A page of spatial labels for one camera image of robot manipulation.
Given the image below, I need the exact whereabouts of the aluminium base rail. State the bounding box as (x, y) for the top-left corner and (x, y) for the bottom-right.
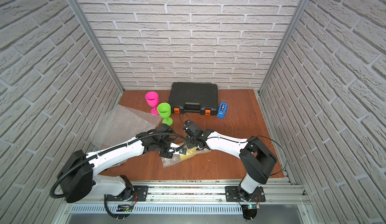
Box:
(65, 178), (310, 215)

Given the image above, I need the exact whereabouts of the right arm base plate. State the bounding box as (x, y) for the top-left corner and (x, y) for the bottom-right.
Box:
(225, 186), (266, 204)

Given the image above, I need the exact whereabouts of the blue tape dispenser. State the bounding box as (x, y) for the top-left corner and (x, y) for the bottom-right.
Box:
(217, 102), (228, 119)

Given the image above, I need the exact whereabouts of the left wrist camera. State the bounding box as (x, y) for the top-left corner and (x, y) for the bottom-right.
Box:
(168, 143), (187, 155)

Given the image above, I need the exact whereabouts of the bubble wrap sheet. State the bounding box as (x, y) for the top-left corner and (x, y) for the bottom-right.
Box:
(161, 147), (211, 168)

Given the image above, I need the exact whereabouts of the pink plastic wine glass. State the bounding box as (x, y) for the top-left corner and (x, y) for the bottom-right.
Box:
(145, 91), (159, 115)

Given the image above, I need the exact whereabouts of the bubble wrap stack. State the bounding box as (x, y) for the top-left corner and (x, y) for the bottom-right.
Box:
(90, 104), (163, 166)

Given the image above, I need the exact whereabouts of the yellow plastic wine glass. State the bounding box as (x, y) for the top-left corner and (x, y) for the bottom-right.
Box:
(180, 148), (197, 161)

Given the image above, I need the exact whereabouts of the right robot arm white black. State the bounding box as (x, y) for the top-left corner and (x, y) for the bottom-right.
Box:
(184, 121), (277, 196)

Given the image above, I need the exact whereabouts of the black plastic tool case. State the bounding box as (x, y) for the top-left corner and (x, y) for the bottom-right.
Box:
(168, 82), (219, 116)

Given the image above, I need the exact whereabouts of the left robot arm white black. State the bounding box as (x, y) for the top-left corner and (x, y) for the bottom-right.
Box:
(49, 124), (187, 203)

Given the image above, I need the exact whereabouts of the green plastic wine glass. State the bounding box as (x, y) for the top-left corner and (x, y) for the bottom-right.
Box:
(157, 102), (173, 126)

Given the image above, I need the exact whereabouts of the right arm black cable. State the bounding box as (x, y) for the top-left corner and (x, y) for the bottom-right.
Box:
(210, 135), (287, 178)

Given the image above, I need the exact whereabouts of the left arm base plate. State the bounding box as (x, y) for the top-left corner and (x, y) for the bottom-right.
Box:
(107, 185), (149, 202)

